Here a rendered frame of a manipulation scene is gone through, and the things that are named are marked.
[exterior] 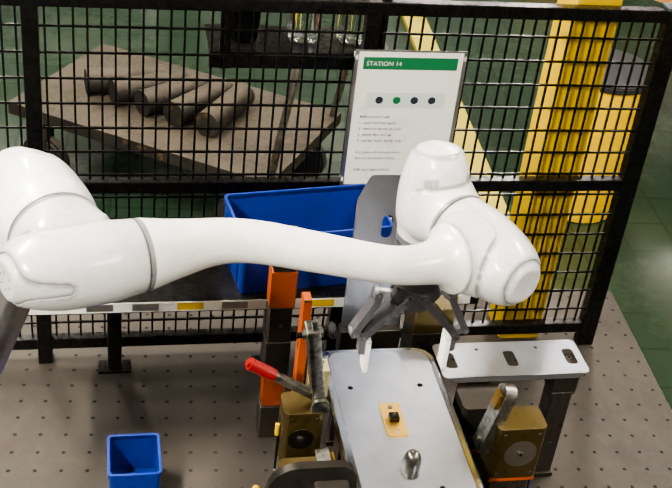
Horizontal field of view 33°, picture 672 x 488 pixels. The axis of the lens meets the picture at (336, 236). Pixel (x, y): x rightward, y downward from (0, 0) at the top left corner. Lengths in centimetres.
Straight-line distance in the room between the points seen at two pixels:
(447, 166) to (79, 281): 56
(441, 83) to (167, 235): 93
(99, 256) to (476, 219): 52
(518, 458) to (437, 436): 15
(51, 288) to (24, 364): 111
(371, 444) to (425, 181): 51
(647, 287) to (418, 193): 275
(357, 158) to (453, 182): 66
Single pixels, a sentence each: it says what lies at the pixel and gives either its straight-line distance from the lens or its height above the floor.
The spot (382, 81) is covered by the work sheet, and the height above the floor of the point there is 139.
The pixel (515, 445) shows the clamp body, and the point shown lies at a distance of 201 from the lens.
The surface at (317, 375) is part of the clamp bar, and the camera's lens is 189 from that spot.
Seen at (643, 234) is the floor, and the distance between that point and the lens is 469.
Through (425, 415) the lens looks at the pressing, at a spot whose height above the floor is 100.
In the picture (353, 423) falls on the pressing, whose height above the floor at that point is 100.
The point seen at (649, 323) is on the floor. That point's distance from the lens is 419.
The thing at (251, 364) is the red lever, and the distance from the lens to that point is 187.
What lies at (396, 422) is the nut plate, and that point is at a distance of 201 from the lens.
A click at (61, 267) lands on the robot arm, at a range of 146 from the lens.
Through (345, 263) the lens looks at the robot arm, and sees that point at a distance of 155.
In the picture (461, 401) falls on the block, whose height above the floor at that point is 98.
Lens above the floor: 235
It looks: 33 degrees down
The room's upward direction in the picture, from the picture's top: 7 degrees clockwise
